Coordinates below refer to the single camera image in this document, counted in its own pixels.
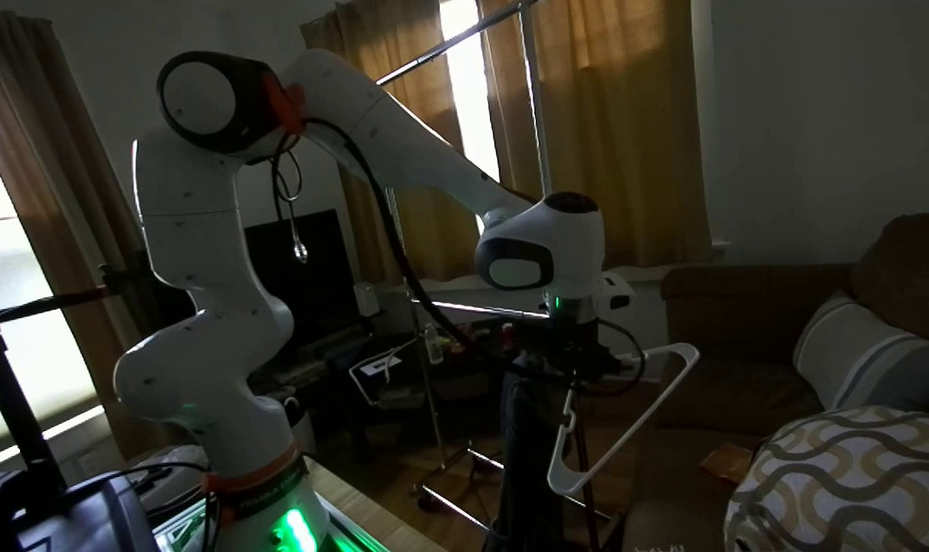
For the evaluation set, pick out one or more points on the patterned beige pillow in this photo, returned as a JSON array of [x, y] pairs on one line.
[[835, 483]]

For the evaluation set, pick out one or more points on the silver clothes rack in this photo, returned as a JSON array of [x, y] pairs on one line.
[[535, 102]]

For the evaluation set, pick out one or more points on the mustard curtain left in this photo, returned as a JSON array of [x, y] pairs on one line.
[[378, 39]]

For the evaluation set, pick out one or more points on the dark grey hanging garment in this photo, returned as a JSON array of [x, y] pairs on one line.
[[532, 512]]

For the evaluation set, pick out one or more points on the white striped cushion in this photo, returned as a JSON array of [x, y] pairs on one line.
[[850, 360]]

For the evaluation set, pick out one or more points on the black television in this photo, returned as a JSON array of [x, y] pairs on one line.
[[304, 265]]

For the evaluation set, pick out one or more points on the black camera tripod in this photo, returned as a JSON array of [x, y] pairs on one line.
[[38, 506]]

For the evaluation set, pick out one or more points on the brown side window curtain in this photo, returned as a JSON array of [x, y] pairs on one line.
[[72, 207]]

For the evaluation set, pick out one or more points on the brown sofa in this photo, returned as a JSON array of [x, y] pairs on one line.
[[743, 392]]

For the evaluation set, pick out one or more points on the mustard curtain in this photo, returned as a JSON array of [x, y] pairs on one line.
[[378, 39], [617, 93]]

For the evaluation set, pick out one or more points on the mustard curtain right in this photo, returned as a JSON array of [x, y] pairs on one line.
[[617, 93]]

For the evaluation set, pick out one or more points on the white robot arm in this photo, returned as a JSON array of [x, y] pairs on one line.
[[222, 114]]

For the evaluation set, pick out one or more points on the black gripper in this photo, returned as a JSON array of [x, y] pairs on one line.
[[567, 352]]

